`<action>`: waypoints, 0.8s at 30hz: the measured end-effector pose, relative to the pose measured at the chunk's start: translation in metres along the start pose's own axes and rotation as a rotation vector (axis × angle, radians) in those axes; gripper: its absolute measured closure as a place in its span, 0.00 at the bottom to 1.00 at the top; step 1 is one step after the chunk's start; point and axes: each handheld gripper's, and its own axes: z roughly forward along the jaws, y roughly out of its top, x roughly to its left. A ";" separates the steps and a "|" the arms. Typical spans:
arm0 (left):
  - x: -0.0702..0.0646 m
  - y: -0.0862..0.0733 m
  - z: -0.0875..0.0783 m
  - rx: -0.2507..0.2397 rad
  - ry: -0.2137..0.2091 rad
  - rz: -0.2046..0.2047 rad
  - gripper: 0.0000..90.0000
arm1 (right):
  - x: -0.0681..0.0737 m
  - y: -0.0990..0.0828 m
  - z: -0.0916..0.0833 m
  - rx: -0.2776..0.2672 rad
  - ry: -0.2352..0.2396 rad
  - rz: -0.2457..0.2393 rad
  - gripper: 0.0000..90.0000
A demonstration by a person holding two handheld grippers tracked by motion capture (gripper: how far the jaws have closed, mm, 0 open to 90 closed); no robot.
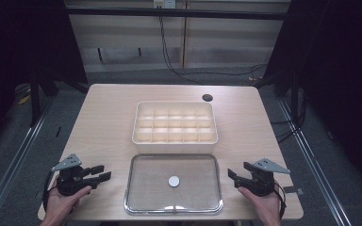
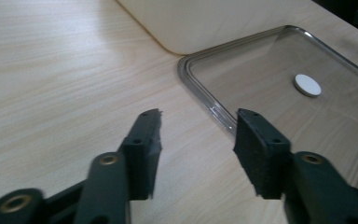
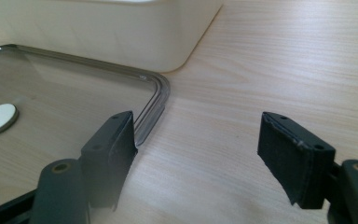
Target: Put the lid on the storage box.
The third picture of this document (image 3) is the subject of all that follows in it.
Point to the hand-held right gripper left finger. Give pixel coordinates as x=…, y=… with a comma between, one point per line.
x=105, y=161

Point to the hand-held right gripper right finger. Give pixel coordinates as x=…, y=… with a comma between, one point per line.
x=301, y=168

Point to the cream plastic container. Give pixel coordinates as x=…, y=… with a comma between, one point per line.
x=112, y=28

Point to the clear grey container lid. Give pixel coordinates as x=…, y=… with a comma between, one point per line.
x=62, y=99

